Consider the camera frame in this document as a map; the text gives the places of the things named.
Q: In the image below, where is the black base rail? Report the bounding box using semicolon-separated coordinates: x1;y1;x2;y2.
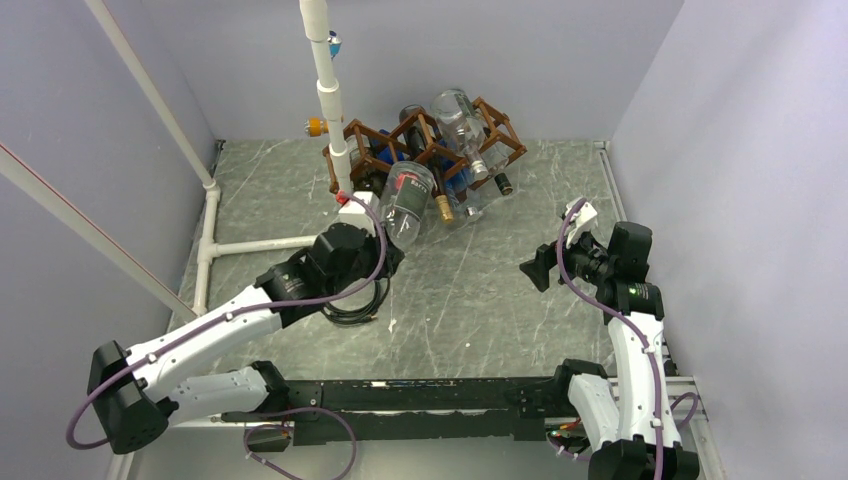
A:
254;377;577;445

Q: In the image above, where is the clear square glass bottle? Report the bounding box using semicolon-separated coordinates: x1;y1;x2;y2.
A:
430;89;489;181

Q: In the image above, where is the white pvc pipe frame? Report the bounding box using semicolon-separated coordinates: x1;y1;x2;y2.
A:
86;1;344;316

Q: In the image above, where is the purple cable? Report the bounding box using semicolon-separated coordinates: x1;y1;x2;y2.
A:
64;192;390;452
555;198;667;480

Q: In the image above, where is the coiled black cable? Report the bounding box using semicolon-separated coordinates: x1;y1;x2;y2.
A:
321;274;391;328

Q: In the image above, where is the blue glass bottle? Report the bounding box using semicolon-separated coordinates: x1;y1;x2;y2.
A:
365;137;395;195
446;168;483;222

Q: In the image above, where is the dark bottle gold cap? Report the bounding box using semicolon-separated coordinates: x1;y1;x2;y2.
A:
398;104;457;225

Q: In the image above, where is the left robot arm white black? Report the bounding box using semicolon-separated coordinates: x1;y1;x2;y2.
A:
88;223;404;454

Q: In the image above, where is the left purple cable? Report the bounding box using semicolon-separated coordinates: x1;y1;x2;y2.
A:
64;192;390;452

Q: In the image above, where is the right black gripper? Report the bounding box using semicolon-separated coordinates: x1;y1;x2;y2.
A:
520;221;615;291

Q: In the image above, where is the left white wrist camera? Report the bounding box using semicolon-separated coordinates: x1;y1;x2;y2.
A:
336;190;379;236

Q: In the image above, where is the brown wooden wine rack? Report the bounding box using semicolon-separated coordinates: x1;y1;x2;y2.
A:
342;97;527;181

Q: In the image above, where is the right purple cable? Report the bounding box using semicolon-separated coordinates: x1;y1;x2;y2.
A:
555;198;667;480

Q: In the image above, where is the clear bottle red label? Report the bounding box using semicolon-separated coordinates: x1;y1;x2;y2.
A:
380;161;435;251

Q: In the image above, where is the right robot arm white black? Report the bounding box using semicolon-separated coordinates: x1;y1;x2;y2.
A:
520;221;700;479

